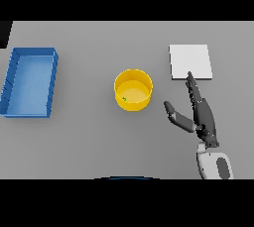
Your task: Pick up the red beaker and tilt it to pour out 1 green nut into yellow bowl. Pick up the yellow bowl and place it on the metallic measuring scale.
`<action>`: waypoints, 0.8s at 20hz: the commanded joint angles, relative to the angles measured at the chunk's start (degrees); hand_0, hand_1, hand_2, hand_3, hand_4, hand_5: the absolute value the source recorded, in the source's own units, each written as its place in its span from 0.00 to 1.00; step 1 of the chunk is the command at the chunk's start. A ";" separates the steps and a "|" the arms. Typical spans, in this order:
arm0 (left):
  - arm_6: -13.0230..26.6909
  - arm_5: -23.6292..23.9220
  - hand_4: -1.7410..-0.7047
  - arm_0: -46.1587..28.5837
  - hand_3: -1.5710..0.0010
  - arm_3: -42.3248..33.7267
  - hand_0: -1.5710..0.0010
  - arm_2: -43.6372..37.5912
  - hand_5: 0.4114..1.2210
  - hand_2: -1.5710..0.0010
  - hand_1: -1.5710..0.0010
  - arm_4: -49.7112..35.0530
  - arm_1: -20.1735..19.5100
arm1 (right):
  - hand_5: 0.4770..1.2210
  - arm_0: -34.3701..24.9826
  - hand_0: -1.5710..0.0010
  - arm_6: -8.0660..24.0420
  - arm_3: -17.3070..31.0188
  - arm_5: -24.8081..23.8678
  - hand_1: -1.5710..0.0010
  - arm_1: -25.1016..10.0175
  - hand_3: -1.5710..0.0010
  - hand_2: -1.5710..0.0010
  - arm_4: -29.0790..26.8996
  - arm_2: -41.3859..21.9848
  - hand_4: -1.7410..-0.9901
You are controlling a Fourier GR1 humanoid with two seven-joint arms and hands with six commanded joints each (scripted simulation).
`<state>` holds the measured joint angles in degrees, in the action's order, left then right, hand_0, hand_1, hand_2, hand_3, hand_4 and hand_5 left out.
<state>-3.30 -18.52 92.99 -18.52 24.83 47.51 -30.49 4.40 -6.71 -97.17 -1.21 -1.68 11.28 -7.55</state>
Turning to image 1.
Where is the yellow bowl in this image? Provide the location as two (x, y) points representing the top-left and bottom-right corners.
(113, 68), (154, 112)

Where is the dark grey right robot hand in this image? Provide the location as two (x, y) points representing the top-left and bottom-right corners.
(163, 70), (220, 150)

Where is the pale square measuring scale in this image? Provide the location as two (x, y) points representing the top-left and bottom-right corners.
(169, 44), (214, 81)

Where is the blue tray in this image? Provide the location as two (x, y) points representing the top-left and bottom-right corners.
(0, 47), (60, 119)

